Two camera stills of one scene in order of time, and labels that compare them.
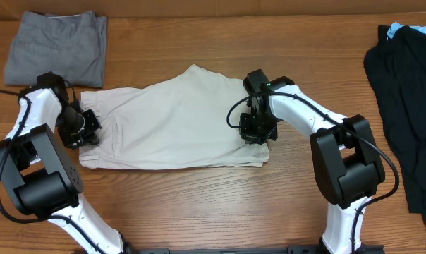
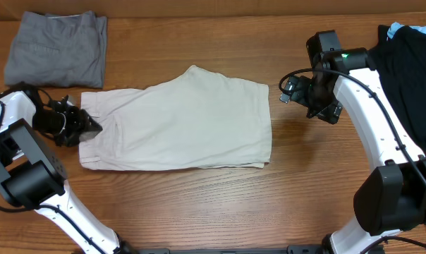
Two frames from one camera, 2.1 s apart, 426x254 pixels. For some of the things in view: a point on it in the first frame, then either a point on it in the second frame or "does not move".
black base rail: [378, 249] does not move
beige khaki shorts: [188, 119] does not move
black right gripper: [255, 130] → [319, 97]
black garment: [404, 70] does not move
